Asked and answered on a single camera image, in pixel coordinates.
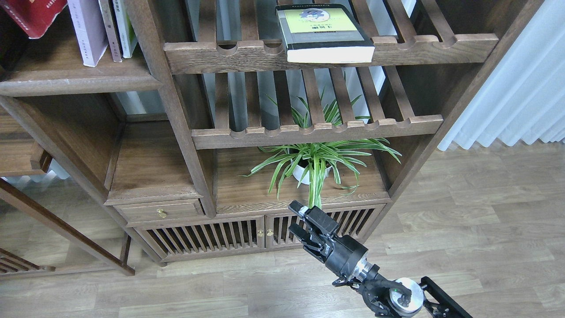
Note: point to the brass drawer knob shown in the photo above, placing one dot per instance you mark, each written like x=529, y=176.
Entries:
x=161, y=213

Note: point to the pale lilac paperback book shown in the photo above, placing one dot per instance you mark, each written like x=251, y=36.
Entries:
x=89, y=29

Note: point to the brown upright book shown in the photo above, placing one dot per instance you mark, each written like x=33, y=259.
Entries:
x=106, y=7

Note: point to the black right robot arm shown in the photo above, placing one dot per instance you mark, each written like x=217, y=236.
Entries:
x=402, y=298

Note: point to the red paperback book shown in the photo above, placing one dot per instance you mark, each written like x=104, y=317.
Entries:
x=34, y=16

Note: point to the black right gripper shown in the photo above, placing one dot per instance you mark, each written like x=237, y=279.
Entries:
x=344, y=256

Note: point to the dark wooden bookshelf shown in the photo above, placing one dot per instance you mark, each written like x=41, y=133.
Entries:
x=173, y=127

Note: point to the white green upright book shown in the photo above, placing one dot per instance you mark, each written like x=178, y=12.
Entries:
x=127, y=34

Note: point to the green spider plant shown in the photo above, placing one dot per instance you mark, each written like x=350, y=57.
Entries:
x=286, y=157

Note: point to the yellow and black thick book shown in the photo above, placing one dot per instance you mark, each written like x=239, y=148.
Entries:
x=323, y=33

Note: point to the white curtain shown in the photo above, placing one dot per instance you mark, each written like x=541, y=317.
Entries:
x=523, y=98

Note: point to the white plant pot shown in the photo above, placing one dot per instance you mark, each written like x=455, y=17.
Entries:
x=304, y=171

